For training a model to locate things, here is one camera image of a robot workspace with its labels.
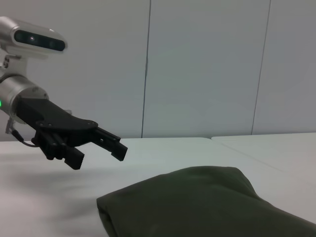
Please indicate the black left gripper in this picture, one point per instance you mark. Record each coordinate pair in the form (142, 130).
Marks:
(51, 118)

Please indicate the dark green t-shirt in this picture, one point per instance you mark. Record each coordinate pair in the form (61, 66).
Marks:
(209, 205)

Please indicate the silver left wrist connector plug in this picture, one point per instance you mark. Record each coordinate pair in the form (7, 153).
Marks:
(9, 126)

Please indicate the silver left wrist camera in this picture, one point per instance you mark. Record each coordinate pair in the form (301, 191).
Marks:
(29, 39)

